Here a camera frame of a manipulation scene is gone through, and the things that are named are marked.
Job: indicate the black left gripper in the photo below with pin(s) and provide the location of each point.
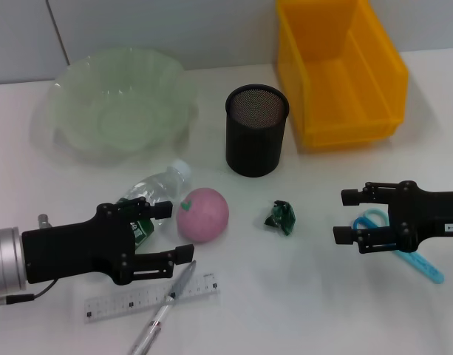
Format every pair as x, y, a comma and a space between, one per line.
74, 247

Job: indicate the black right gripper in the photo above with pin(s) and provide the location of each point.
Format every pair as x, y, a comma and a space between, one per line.
425, 214

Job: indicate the pink peach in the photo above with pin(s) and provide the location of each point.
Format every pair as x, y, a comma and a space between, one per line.
205, 216

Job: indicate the clear water bottle green label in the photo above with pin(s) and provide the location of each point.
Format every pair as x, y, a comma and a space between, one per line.
156, 185

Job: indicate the green plastic wrapper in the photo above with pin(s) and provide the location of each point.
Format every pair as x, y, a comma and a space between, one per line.
281, 218

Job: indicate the blue scissors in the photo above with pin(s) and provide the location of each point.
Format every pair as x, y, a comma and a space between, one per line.
422, 264

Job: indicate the silver white pen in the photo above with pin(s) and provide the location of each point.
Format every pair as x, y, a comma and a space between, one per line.
159, 318

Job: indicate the clear plastic ruler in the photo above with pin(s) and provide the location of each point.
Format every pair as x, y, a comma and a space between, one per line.
111, 305

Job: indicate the black mesh pen holder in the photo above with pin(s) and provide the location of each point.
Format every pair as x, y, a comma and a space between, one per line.
253, 148

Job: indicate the translucent green fruit plate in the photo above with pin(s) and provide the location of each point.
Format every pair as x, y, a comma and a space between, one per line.
115, 111

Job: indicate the yellow plastic bin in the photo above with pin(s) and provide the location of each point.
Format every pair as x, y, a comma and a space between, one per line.
359, 92

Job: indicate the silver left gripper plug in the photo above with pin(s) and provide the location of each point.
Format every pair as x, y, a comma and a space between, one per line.
45, 220

